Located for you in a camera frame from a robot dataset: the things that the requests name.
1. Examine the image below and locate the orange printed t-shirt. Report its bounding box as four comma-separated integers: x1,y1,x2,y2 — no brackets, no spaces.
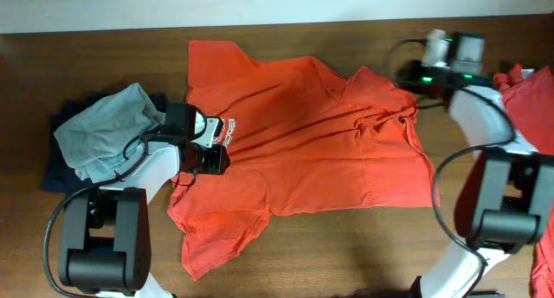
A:
168,41,434,280

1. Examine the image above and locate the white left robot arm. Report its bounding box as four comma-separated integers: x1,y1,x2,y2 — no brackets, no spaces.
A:
55,138,230,297

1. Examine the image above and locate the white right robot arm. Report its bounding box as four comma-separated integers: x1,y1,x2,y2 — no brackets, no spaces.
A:
395,60,553,297

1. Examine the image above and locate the grey folded shirt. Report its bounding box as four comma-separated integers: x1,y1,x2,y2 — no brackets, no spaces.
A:
54,83,165,183

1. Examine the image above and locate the red crumpled shirt pile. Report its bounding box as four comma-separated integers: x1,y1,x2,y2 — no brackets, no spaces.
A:
493,64,553,298

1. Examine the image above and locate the dark navy folded garment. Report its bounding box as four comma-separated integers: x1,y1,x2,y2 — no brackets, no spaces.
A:
41,92,169,194

